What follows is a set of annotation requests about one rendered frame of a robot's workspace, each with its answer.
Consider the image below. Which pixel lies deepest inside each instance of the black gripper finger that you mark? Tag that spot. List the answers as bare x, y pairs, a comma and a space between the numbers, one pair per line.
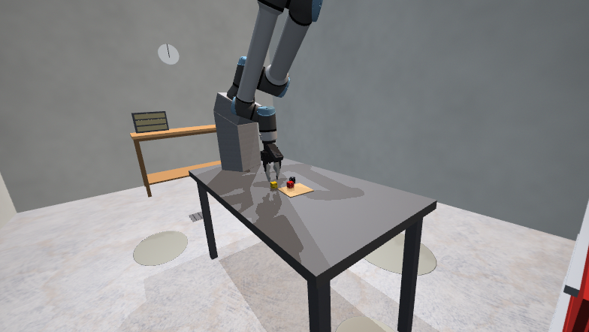
277, 167
266, 169

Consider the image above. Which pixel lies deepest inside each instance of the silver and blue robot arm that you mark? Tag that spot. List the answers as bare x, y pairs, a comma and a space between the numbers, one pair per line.
251, 74

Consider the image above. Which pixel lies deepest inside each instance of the tan mat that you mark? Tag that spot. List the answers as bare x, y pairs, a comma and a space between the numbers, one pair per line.
298, 189

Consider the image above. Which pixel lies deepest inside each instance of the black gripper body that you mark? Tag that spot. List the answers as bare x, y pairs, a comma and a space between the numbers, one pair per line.
265, 154

